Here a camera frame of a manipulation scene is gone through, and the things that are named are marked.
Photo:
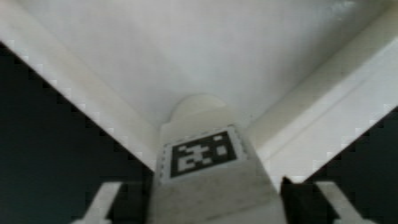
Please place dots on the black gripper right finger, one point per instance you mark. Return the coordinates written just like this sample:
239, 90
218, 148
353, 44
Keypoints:
316, 204

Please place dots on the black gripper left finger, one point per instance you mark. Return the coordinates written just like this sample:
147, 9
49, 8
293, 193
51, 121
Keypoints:
119, 204

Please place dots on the white leg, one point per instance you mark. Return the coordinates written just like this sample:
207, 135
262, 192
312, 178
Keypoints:
211, 187

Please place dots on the white square table top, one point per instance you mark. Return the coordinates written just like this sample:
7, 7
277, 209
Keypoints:
129, 53

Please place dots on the white front obstacle bar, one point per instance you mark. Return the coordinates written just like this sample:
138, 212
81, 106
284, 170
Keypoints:
328, 111

